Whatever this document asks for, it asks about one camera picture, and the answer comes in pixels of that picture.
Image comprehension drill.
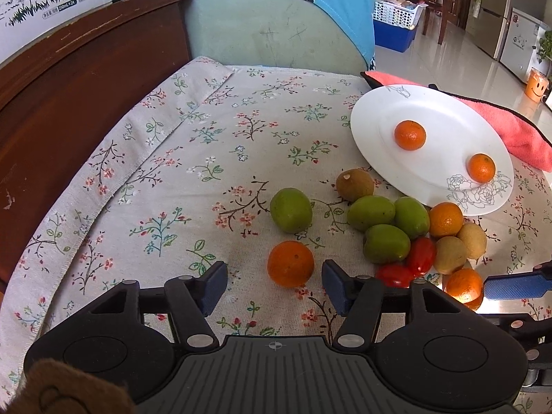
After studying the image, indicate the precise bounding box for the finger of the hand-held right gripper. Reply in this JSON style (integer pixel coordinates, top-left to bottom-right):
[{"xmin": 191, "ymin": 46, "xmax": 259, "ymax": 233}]
[
  {"xmin": 483, "ymin": 262, "xmax": 552, "ymax": 302},
  {"xmin": 487, "ymin": 312, "xmax": 552, "ymax": 363}
]

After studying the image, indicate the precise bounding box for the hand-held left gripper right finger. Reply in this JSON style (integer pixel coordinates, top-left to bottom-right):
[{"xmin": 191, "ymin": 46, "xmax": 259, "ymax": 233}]
[{"xmin": 322, "ymin": 259, "xmax": 465, "ymax": 351}]

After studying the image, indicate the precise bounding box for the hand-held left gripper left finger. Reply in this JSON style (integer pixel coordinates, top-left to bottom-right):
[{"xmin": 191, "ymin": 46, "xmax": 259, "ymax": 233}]
[{"xmin": 88, "ymin": 261, "xmax": 228, "ymax": 351}]

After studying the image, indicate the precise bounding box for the small orange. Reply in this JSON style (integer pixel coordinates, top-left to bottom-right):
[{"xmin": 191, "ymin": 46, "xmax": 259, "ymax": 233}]
[
  {"xmin": 428, "ymin": 202, "xmax": 465, "ymax": 239},
  {"xmin": 444, "ymin": 268, "xmax": 484, "ymax": 311},
  {"xmin": 394, "ymin": 120, "xmax": 427, "ymax": 151},
  {"xmin": 467, "ymin": 153, "xmax": 496, "ymax": 183},
  {"xmin": 267, "ymin": 240, "xmax": 315, "ymax": 289}
]

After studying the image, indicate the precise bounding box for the red cherry tomato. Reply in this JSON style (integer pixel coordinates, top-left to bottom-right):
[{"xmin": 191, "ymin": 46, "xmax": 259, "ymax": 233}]
[
  {"xmin": 406, "ymin": 237, "xmax": 437, "ymax": 277},
  {"xmin": 376, "ymin": 263, "xmax": 415, "ymax": 289}
]

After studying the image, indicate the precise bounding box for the brown kiwi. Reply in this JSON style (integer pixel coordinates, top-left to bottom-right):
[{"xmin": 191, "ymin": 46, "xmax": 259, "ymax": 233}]
[
  {"xmin": 456, "ymin": 222, "xmax": 488, "ymax": 261},
  {"xmin": 434, "ymin": 236, "xmax": 469, "ymax": 275},
  {"xmin": 336, "ymin": 168, "xmax": 375, "ymax": 203}
]

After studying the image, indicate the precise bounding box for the green jujube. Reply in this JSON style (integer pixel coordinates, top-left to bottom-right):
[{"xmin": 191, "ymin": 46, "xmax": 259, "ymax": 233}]
[
  {"xmin": 394, "ymin": 197, "xmax": 431, "ymax": 240},
  {"xmin": 363, "ymin": 225, "xmax": 411, "ymax": 265},
  {"xmin": 270, "ymin": 187, "xmax": 313, "ymax": 234},
  {"xmin": 347, "ymin": 195, "xmax": 396, "ymax": 232}
]

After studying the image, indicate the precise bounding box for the white plate with line drawings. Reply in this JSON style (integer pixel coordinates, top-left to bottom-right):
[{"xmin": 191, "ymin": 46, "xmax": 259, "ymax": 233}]
[{"xmin": 350, "ymin": 85, "xmax": 515, "ymax": 217}]

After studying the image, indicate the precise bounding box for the floral tablecloth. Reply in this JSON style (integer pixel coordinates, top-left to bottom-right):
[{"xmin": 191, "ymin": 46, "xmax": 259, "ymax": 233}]
[{"xmin": 0, "ymin": 55, "xmax": 552, "ymax": 414}]

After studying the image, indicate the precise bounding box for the pink towel with black edge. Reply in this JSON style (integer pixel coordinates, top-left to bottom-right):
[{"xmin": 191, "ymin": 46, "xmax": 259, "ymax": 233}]
[{"xmin": 360, "ymin": 71, "xmax": 552, "ymax": 170}]

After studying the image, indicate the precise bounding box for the brown plush cloth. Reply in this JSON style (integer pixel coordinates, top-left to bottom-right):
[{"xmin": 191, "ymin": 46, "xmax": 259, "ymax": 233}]
[{"xmin": 9, "ymin": 360, "xmax": 136, "ymax": 414}]

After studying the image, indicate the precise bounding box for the orange smiley bucket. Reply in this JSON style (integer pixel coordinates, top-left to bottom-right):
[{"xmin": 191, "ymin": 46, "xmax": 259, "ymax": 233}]
[{"xmin": 524, "ymin": 68, "xmax": 550, "ymax": 102}]

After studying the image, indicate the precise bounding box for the green potted plant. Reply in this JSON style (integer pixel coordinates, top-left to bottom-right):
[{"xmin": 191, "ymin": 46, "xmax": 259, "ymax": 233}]
[{"xmin": 535, "ymin": 29, "xmax": 552, "ymax": 66}]

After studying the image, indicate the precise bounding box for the dark wooden cabinet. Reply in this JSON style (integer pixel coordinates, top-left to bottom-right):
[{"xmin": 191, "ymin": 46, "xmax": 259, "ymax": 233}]
[{"xmin": 0, "ymin": 0, "xmax": 194, "ymax": 287}]

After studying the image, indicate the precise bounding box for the small white refrigerator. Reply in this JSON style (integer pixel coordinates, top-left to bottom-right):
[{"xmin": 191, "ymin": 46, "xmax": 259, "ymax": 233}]
[{"xmin": 499, "ymin": 8, "xmax": 549, "ymax": 83}]

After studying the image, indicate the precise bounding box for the blue plastic bin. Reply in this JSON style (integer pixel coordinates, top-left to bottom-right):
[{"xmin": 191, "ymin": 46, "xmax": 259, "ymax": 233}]
[{"xmin": 373, "ymin": 19, "xmax": 420, "ymax": 53}]

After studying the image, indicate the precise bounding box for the green sofa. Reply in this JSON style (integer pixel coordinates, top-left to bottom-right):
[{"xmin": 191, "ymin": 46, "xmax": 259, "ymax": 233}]
[{"xmin": 184, "ymin": 0, "xmax": 372, "ymax": 73}]

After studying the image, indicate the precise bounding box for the white perforated basket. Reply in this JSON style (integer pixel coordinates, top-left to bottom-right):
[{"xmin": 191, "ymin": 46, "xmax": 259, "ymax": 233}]
[{"xmin": 373, "ymin": 0, "xmax": 427, "ymax": 32}]

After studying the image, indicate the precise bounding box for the silver refrigerator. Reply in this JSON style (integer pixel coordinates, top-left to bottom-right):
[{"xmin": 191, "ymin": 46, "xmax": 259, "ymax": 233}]
[{"xmin": 465, "ymin": 0, "xmax": 520, "ymax": 60}]

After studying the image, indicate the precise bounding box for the blue printed cloth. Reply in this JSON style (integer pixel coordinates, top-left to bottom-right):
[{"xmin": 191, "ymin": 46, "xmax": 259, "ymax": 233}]
[{"xmin": 128, "ymin": 0, "xmax": 377, "ymax": 68}]

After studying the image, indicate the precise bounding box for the printed cardboard box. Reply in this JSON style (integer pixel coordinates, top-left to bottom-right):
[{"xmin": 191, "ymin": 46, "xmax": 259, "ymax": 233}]
[{"xmin": 0, "ymin": 0, "xmax": 114, "ymax": 66}]

